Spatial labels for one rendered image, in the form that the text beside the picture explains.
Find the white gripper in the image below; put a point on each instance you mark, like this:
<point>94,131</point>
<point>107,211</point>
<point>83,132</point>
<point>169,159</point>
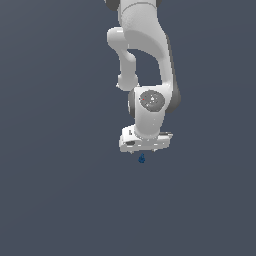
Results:
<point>143,143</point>

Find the small blue object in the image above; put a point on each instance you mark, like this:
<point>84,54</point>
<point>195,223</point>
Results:
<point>141,158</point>

